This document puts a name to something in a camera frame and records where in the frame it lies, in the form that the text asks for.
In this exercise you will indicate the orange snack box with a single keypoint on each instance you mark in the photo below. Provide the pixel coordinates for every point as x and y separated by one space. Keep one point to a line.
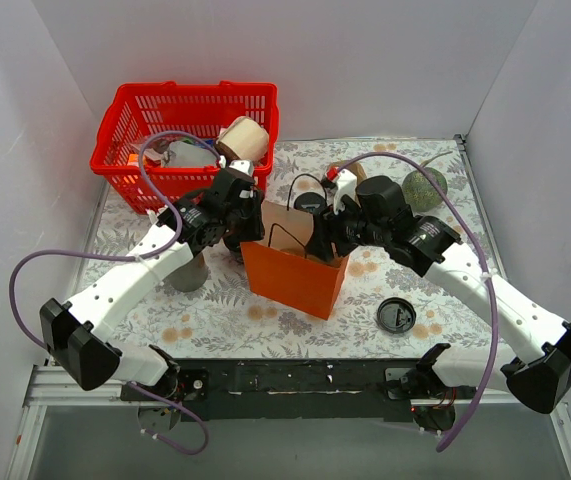
133 160

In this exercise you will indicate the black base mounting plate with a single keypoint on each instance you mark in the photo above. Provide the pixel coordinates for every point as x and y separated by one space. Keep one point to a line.
232 389

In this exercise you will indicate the black coffee cup lid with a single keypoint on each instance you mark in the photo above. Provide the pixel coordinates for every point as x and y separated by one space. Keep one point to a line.
396 315

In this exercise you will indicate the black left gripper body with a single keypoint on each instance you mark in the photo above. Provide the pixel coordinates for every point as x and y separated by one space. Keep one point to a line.
247 220

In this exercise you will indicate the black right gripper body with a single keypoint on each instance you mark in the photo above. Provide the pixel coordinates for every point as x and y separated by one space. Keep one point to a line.
332 230

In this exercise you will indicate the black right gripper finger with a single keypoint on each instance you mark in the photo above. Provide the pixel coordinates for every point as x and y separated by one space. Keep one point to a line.
319 244
339 247

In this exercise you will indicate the aluminium frame rail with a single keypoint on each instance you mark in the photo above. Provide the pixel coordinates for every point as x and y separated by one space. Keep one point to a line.
67 433

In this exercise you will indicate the orange paper bag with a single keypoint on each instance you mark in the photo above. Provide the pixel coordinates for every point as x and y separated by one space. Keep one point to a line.
278 268

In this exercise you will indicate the green netted melon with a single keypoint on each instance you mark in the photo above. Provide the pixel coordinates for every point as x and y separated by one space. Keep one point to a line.
419 192

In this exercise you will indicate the grey wrapped package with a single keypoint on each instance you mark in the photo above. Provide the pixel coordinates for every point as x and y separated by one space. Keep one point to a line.
181 154

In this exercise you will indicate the black printed coffee cup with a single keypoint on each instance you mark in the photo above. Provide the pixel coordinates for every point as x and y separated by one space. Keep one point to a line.
233 245

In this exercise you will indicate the floral table mat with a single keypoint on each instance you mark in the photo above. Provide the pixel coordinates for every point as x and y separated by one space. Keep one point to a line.
224 319

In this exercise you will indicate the red plastic shopping basket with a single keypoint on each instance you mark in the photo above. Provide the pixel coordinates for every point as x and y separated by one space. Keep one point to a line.
142 109

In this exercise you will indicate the grey tin straw holder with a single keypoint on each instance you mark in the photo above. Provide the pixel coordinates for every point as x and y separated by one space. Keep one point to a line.
191 276

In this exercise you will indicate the beige paper wrapped roll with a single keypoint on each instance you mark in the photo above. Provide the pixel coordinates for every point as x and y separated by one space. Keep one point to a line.
243 139

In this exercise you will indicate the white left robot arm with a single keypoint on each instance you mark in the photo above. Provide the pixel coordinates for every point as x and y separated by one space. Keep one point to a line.
79 332

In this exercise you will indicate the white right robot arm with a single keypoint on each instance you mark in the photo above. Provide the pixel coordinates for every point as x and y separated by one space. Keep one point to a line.
535 365

